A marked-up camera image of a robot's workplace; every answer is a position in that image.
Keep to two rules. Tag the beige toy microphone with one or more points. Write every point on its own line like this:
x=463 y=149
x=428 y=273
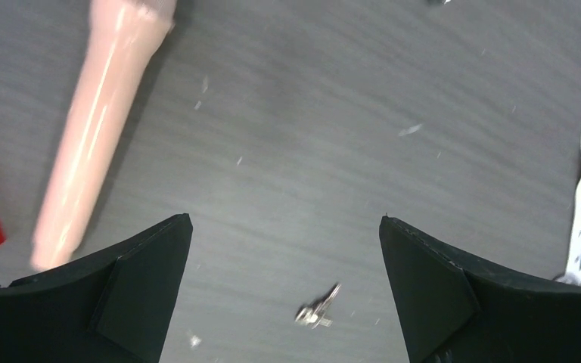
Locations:
x=123 y=37

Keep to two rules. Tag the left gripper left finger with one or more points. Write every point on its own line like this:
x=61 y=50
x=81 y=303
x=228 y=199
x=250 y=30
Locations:
x=114 y=305

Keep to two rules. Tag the small silver keys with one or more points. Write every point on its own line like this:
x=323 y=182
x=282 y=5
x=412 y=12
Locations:
x=314 y=314

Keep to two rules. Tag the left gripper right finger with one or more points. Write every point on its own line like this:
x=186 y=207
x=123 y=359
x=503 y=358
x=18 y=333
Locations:
x=454 y=306

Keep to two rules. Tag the green cable bike lock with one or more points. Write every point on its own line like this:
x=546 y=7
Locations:
x=438 y=2

